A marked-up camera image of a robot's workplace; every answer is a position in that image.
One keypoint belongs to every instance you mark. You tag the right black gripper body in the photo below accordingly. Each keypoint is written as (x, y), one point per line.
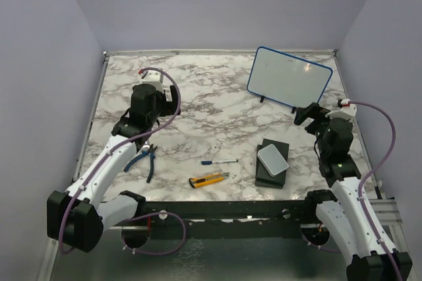
(320, 132)

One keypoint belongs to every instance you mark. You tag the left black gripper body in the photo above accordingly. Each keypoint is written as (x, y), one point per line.
(160, 107)

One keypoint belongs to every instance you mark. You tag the blue framed whiteboard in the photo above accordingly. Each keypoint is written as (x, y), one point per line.
(287, 79)

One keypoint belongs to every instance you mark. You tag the blue whiteboard marker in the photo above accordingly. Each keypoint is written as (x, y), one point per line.
(210, 162)

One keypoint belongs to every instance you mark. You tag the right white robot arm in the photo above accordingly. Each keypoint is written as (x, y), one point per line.
(344, 208)

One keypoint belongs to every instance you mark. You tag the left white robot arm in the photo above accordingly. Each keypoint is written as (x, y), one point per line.
(78, 216)

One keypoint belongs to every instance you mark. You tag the grey white eraser case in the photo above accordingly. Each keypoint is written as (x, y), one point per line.
(272, 160)

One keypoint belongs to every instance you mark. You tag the black box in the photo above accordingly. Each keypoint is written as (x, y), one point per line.
(262, 177)

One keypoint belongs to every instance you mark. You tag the yellow utility knife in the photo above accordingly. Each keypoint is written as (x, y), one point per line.
(198, 182)

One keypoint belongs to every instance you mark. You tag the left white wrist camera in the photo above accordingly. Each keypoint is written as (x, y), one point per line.
(152, 77)

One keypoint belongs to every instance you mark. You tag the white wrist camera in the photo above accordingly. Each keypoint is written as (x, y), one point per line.
(152, 77)
(347, 110)

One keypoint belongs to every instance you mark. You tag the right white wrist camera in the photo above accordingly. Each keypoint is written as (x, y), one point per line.
(347, 110)

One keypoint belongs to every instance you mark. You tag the black mounting base rail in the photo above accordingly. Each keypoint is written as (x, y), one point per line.
(240, 219)

